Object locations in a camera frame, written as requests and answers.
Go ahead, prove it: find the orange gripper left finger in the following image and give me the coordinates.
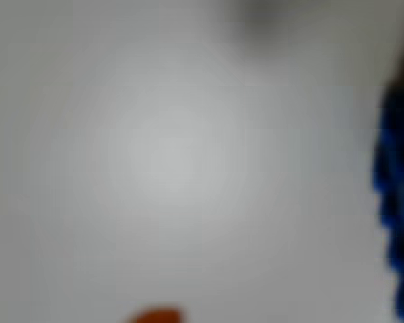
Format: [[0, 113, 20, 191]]
[[123, 305, 185, 323]]

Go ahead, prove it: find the small blue block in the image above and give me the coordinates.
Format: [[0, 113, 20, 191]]
[[371, 82, 404, 323]]

